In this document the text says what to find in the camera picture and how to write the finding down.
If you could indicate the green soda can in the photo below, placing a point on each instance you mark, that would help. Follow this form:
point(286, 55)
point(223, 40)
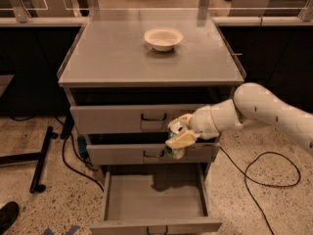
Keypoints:
point(174, 130)

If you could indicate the black metal stand leg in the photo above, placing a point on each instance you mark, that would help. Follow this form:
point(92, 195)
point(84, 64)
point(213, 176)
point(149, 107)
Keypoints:
point(38, 157)

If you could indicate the bottom grey open drawer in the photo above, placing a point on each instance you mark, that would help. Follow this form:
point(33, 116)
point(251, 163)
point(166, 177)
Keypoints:
point(155, 199)

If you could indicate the blue tape cross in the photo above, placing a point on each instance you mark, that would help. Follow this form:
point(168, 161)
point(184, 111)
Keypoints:
point(72, 230)

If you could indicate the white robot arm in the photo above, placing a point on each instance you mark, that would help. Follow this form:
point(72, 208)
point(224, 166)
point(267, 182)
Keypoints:
point(252, 103)

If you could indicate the grey drawer cabinet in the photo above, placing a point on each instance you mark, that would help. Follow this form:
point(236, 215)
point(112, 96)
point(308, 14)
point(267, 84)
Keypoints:
point(111, 64)

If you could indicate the top grey drawer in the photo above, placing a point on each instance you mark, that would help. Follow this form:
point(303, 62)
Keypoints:
point(127, 118)

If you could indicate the middle grey drawer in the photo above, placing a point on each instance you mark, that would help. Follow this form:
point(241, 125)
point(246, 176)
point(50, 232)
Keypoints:
point(139, 154)

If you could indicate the black shoe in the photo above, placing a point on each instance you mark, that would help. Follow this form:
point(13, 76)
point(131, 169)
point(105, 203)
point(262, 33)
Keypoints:
point(8, 215)

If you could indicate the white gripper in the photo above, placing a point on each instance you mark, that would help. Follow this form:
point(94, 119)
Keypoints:
point(201, 121)

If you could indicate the white paper bowl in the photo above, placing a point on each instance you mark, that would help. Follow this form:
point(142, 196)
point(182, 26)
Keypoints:
point(163, 39)

